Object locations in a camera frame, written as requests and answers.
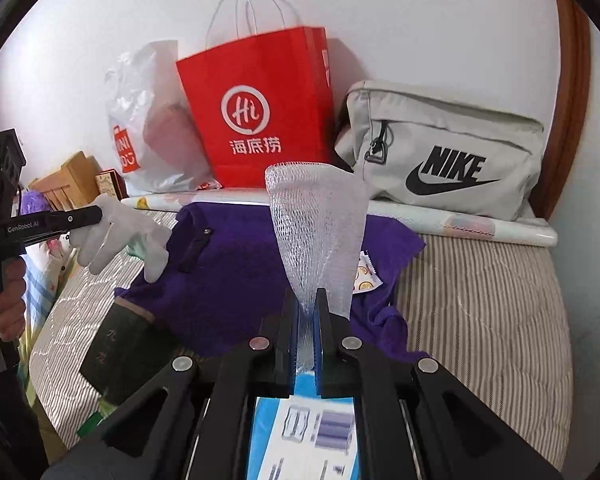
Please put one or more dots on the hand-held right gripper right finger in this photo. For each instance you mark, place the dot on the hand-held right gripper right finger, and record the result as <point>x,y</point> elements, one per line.
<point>320,360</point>

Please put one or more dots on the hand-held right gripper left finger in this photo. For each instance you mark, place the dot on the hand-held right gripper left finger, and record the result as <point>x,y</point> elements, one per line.
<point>294,350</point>

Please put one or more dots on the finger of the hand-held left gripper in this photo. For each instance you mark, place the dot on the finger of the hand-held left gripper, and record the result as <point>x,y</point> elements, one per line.
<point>75,220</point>

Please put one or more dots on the white latex glove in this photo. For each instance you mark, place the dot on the white latex glove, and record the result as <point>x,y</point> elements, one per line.
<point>125,230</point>

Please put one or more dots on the fruit printed white packet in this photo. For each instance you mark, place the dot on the fruit printed white packet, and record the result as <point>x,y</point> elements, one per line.
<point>367,272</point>

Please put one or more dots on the white foam net sleeve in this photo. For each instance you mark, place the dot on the white foam net sleeve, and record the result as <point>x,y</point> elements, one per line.
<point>320,220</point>

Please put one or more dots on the dark green packet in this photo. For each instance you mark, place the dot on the dark green packet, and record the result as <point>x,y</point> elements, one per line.
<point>90,422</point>

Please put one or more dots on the person's left forearm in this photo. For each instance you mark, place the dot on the person's left forearm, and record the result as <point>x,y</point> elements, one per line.
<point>5,420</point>

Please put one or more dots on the person's left hand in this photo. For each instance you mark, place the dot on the person's left hand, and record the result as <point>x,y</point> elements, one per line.
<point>12,305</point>

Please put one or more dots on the purple fluffy toy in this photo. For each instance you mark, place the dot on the purple fluffy toy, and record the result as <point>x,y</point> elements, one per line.
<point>32,202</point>

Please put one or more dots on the wooden headboard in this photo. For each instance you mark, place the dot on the wooden headboard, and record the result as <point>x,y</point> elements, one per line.
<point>70,180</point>

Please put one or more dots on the blue tissue pack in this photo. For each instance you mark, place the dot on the blue tissue pack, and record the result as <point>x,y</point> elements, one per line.
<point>300,440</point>

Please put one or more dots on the purple towel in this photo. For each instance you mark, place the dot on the purple towel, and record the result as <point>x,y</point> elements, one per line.
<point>240,285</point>

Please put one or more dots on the white plastic shopping bag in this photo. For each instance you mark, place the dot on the white plastic shopping bag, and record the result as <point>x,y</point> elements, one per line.
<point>150,125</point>

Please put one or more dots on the dark green box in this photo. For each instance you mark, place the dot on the dark green box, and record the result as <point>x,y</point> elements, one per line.
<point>125,355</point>

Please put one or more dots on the grey striped mattress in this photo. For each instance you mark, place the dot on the grey striped mattress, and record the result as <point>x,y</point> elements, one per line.
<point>480,310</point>

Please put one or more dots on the rolled printed paper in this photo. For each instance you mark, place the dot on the rolled printed paper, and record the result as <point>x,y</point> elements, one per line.
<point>480,227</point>

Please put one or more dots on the red paper shopping bag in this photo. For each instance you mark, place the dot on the red paper shopping bag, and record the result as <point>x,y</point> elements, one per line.
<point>260,110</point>

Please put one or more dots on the grey waist bag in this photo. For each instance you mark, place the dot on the grey waist bag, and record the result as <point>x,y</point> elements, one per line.
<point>430,150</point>

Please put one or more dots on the brown wooden door frame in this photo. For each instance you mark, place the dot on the brown wooden door frame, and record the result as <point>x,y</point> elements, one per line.
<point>570,110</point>

